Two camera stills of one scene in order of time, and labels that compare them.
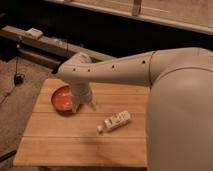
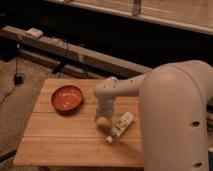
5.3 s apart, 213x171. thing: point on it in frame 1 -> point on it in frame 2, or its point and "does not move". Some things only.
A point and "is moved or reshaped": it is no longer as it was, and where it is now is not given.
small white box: [34, 32] does not move
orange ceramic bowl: [62, 100] does not move
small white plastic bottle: [114, 121] is moved or reshaped
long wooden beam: [32, 44] does not move
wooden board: [57, 139] does not move
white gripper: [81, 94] -> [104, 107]
